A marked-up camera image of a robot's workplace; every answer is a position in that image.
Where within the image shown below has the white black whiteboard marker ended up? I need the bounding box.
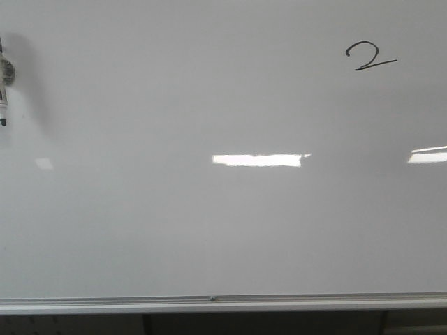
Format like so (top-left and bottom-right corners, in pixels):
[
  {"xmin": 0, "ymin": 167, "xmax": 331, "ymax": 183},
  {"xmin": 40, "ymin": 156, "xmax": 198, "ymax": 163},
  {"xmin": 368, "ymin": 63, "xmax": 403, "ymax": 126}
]
[{"xmin": 0, "ymin": 45, "xmax": 15, "ymax": 126}]

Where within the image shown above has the white whiteboard with aluminium frame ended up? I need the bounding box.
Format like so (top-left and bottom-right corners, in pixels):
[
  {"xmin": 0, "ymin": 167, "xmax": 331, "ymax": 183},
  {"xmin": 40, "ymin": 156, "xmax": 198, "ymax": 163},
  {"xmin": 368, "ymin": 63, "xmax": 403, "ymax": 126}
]
[{"xmin": 1, "ymin": 1, "xmax": 446, "ymax": 315}]

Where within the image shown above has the dark cabinet under whiteboard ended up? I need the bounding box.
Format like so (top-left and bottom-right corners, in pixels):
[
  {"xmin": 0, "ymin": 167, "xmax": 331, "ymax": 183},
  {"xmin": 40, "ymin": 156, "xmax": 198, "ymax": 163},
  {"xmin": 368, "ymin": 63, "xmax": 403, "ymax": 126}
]
[{"xmin": 1, "ymin": 308, "xmax": 446, "ymax": 334}]

